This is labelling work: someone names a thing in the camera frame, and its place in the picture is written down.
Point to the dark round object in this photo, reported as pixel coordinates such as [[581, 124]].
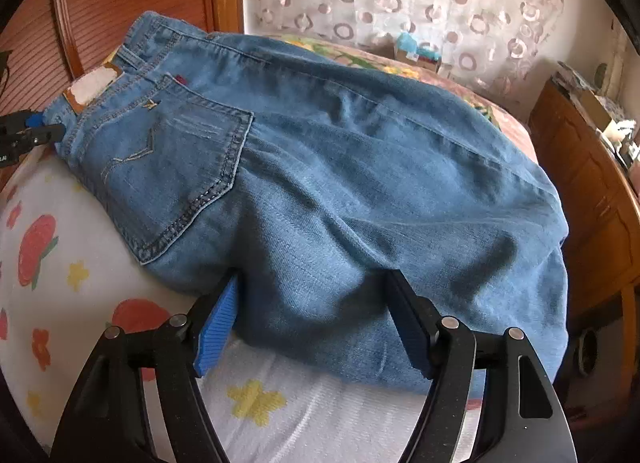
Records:
[[585, 350]]

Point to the grey patterned bag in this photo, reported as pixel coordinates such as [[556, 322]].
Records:
[[572, 77]]

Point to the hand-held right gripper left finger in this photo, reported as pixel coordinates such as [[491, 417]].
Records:
[[220, 323]]

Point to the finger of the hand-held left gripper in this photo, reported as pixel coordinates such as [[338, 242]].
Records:
[[47, 133], [34, 120]]

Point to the blue denim pants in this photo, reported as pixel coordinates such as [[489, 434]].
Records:
[[325, 168]]

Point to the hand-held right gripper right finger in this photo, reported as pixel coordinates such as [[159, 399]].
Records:
[[402, 328]]

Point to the wooden cabinet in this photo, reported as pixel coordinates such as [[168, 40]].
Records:
[[590, 203]]

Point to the white strawberry flower blanket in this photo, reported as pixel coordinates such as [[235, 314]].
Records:
[[75, 223]]

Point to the small cardboard box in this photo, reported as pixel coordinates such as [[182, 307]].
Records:
[[425, 64]]

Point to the open cardboard box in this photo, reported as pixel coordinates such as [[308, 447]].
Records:
[[597, 110]]

